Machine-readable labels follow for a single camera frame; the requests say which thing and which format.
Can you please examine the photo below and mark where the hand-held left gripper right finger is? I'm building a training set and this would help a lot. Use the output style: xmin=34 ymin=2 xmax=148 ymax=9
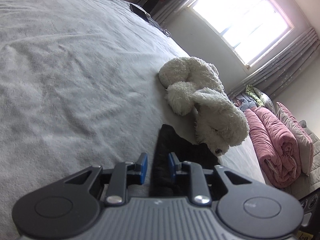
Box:
xmin=168 ymin=152 xmax=253 ymax=206

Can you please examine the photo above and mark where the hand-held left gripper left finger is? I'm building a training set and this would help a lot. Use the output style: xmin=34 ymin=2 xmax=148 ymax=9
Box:
xmin=64 ymin=152 xmax=148 ymax=207

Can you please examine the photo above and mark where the black t-shirt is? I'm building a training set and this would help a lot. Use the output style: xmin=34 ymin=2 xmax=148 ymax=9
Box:
xmin=149 ymin=124 xmax=227 ymax=198

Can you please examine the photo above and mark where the small clothes pile by curtain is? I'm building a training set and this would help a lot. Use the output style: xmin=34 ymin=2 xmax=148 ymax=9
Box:
xmin=232 ymin=84 xmax=273 ymax=112

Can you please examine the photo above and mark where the white plush dog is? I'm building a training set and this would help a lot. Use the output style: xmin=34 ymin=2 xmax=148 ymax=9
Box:
xmin=158 ymin=57 xmax=250 ymax=157

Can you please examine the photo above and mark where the pink folded quilt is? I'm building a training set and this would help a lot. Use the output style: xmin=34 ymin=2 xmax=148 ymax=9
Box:
xmin=244 ymin=106 xmax=302 ymax=188

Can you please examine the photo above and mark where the bed with grey sheet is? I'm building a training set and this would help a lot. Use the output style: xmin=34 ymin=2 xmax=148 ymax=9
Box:
xmin=0 ymin=0 xmax=265 ymax=240

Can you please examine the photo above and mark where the grey pillow with pink edge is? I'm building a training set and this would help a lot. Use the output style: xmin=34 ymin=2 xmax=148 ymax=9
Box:
xmin=275 ymin=102 xmax=314 ymax=176

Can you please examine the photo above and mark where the grey quilted headboard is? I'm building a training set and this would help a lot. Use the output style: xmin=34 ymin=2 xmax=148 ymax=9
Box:
xmin=287 ymin=120 xmax=320 ymax=200

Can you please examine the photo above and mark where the blue grey cloth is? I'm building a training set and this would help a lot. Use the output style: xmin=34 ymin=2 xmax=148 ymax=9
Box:
xmin=146 ymin=15 xmax=173 ymax=38

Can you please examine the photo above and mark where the black device with round dials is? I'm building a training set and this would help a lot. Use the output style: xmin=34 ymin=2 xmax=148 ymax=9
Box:
xmin=299 ymin=190 xmax=320 ymax=230

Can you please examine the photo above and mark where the grey floral curtain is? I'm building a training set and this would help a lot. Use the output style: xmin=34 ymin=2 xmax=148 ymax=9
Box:
xmin=229 ymin=27 xmax=319 ymax=98
xmin=151 ymin=0 xmax=215 ymax=28

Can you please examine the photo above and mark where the black tablet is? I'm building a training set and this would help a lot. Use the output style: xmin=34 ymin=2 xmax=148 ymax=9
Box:
xmin=130 ymin=3 xmax=148 ymax=19

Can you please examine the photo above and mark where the window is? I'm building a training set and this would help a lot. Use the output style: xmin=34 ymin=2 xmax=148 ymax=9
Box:
xmin=191 ymin=0 xmax=294 ymax=67

